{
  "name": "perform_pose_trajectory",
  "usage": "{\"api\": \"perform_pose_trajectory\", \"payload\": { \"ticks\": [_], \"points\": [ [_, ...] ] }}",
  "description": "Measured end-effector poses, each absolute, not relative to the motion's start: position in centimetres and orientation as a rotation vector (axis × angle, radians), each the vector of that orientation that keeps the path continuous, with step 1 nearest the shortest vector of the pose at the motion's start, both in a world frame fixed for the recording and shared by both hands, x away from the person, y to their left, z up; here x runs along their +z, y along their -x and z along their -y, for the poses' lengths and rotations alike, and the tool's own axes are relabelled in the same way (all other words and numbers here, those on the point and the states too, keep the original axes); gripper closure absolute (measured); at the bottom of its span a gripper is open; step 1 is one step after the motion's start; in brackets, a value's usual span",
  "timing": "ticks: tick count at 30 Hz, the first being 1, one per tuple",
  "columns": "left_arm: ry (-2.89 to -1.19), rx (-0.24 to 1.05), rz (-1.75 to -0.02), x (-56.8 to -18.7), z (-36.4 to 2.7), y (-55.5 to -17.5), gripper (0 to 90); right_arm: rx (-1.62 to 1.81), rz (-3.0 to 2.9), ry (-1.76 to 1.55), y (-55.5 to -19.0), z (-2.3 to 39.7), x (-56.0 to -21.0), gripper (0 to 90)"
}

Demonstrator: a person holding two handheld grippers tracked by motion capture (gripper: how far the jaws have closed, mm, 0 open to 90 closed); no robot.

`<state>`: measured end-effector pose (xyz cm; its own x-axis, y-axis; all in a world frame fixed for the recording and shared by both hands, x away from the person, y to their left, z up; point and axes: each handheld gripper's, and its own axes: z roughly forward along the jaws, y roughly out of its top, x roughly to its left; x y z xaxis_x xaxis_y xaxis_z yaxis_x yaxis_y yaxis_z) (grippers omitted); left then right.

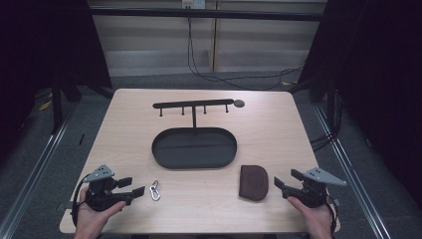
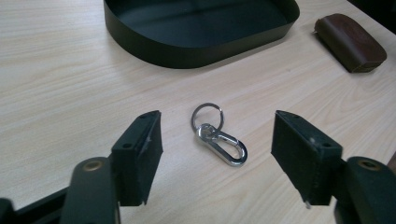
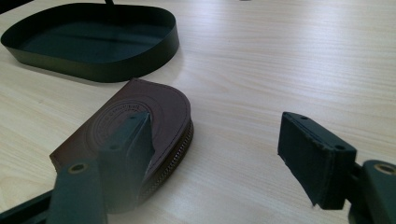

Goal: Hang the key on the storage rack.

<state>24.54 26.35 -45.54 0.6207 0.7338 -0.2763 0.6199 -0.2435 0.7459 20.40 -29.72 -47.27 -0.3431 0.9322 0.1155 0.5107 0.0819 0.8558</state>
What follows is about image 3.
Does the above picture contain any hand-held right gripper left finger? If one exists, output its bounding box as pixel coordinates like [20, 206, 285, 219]
[97, 111, 156, 215]

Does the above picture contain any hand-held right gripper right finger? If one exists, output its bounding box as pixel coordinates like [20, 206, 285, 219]
[276, 111, 358, 211]

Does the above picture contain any brown leather zip pouch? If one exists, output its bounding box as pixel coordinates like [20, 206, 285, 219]
[49, 77, 195, 207]

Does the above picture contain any dark oval tray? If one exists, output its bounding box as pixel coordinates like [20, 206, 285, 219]
[0, 2, 181, 84]

